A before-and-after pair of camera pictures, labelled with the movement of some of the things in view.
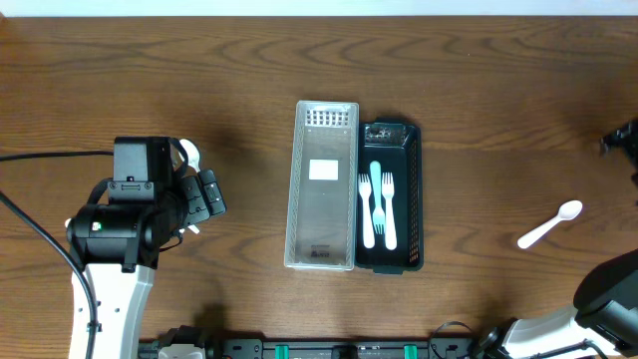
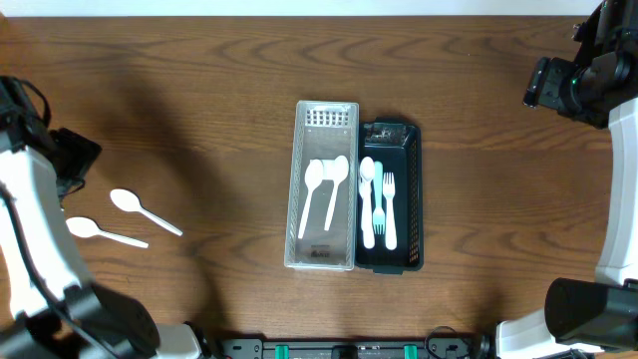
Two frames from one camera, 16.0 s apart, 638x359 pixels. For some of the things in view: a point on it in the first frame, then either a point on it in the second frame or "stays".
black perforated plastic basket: [397, 146] stays
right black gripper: [627, 140] to [552, 88]
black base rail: [315, 348] stays
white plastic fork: [365, 189] stays
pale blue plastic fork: [379, 215] stays
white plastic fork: [390, 227] stays
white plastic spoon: [567, 210] to [367, 171]
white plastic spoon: [193, 228] to [312, 177]
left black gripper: [200, 194] to [80, 154]
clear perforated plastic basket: [322, 201] stays
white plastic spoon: [193, 157] to [341, 170]
